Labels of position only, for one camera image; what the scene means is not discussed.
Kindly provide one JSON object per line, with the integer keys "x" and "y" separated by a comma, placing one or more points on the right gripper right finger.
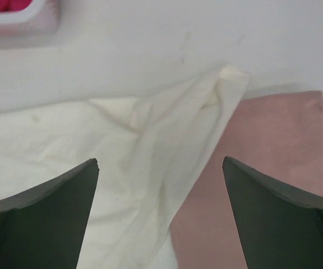
{"x": 279, "y": 225}

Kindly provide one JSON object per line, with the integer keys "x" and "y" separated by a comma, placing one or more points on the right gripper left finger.
{"x": 44, "y": 227}

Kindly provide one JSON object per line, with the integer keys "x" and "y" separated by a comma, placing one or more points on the cream white t shirt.
{"x": 150, "y": 152}

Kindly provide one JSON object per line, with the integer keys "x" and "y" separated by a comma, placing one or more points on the folded pink t shirt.
{"x": 279, "y": 135}

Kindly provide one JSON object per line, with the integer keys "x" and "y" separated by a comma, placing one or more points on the white plastic laundry basket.
{"x": 39, "y": 17}

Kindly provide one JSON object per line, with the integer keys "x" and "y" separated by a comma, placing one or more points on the red t shirt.
{"x": 13, "y": 5}

